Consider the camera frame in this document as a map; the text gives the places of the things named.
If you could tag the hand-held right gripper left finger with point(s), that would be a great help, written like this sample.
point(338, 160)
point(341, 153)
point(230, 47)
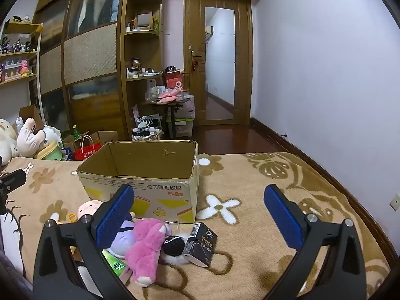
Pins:
point(114, 217)

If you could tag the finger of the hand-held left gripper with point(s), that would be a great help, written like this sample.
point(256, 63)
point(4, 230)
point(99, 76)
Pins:
point(12, 180)

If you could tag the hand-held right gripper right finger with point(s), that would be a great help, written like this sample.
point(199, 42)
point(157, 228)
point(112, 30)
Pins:
point(282, 218)

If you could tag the purple plush doll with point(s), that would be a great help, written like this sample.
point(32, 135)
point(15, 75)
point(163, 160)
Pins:
point(125, 234)

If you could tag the white pink squishy pillow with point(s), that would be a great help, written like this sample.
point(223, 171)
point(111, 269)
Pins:
point(90, 207)

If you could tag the yellow soft toy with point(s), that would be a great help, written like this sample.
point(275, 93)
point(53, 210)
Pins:
point(72, 218)

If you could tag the pink bear plush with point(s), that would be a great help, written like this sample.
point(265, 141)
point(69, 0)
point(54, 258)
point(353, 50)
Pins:
point(147, 250)

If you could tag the green tissue pack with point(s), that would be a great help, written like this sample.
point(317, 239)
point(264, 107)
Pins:
point(115, 264)

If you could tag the cardboard box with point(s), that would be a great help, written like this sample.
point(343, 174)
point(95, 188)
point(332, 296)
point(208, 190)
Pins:
point(162, 190)

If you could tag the black white fluffy toy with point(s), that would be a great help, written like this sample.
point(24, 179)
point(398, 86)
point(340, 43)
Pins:
point(173, 247)

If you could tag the black tissue pack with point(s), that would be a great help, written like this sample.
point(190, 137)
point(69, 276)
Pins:
point(200, 243)

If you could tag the white spotted plush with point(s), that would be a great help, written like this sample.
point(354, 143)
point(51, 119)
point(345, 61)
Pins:
point(7, 140)

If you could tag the white pink elephant plush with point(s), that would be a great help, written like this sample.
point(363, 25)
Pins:
point(29, 139)

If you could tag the green yellow plush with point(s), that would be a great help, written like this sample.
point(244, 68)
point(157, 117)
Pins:
point(50, 153)

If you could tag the floral beige blanket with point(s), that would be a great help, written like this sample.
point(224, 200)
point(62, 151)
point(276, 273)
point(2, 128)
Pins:
point(250, 256)

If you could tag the white fluffy plush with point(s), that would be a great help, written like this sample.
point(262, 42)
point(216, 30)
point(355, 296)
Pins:
point(53, 135)

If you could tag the brown open carton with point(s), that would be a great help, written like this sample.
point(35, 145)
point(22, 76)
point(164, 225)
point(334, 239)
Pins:
point(29, 114)

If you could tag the red paper bag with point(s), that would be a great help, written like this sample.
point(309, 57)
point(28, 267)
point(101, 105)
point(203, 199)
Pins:
point(87, 151)

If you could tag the green bottle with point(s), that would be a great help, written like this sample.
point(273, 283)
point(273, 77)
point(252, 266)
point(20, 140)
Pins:
point(75, 133)

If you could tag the floor cardboard boxes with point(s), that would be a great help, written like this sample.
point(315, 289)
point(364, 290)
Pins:
point(106, 137)

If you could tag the basket of clothes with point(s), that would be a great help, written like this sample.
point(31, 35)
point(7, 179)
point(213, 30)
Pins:
point(147, 129)

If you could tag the white curved pole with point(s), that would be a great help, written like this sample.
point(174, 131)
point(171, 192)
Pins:
point(39, 78)

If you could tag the clear storage box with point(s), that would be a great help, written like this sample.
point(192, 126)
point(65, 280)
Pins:
point(184, 122)

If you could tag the small dark table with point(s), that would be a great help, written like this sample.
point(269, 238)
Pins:
point(170, 107)

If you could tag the pink packets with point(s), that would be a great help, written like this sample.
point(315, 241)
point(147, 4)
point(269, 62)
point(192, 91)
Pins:
point(170, 96)

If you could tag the clear plastic jar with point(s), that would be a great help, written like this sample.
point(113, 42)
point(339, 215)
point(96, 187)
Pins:
point(151, 89)

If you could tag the wooden wardrobe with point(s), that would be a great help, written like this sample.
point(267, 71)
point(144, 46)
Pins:
point(87, 59)

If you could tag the red box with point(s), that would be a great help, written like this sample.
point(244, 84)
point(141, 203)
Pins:
point(174, 80)

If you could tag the wooden corner shelf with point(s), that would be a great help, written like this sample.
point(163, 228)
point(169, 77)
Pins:
point(140, 53)

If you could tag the red hanging ornament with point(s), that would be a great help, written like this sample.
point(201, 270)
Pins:
point(194, 65)

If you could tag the wooden door with mirror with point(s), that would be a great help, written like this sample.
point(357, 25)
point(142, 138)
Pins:
point(218, 53)

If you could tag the wall socket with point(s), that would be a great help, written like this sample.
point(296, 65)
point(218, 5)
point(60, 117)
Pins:
point(395, 201)

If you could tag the wall shelf with figurines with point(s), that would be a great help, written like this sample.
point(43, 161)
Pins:
point(17, 56)

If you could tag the picture frame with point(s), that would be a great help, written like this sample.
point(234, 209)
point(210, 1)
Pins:
point(144, 19)

